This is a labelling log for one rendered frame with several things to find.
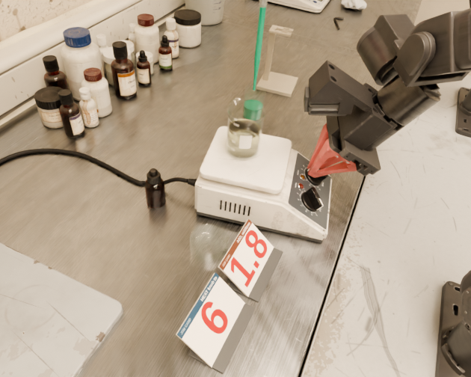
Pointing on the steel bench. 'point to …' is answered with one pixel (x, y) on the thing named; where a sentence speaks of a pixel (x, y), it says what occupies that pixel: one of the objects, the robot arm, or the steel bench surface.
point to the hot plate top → (253, 169)
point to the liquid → (259, 43)
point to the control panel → (308, 189)
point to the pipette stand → (278, 84)
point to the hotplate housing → (257, 206)
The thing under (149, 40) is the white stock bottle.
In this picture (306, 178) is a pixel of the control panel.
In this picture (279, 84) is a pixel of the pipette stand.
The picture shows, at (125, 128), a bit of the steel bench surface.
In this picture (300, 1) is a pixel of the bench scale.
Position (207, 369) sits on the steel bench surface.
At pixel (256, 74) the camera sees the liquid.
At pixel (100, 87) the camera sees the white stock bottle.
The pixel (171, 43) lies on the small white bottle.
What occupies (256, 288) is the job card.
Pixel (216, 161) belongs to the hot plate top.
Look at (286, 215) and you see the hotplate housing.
